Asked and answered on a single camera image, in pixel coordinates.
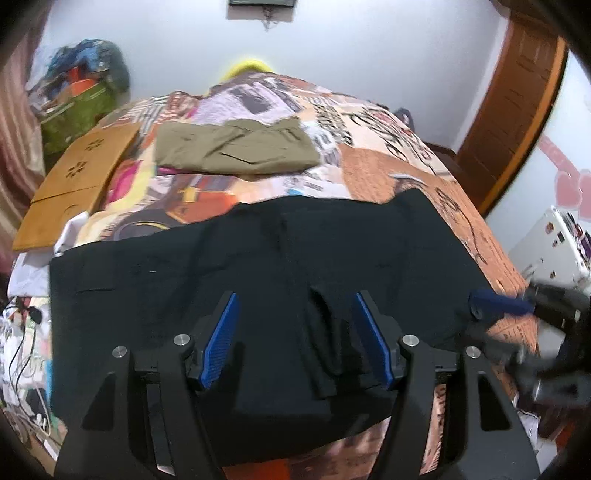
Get brown wooden door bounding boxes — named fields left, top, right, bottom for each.
left=457, top=13, right=567, bottom=215

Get yellow pillow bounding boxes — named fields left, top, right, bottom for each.
left=221, top=58, right=273, bottom=82

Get black pants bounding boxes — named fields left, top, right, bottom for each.
left=50, top=189, right=489, bottom=466

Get white power strip cables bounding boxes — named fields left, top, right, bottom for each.
left=0, top=294, right=59, bottom=458

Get printed bed blanket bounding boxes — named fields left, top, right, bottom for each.
left=8, top=71, right=541, bottom=480

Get grey bag on floor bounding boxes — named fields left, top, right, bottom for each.
left=394, top=108, right=415, bottom=131

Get white box with stickers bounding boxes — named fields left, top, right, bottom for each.
left=509, top=205, right=590, bottom=290

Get folded olive green pants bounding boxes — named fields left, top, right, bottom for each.
left=154, top=117, right=321, bottom=175

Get striped pink curtain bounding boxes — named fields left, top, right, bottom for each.
left=1, top=13, right=47, bottom=274

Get pile of clothes clutter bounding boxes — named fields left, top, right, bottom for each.
left=25, top=39, right=130, bottom=111

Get green storage bag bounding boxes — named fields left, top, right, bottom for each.
left=40, top=82, right=117, bottom=156

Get wooden lap board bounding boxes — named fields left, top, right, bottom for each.
left=12, top=123, right=139, bottom=252

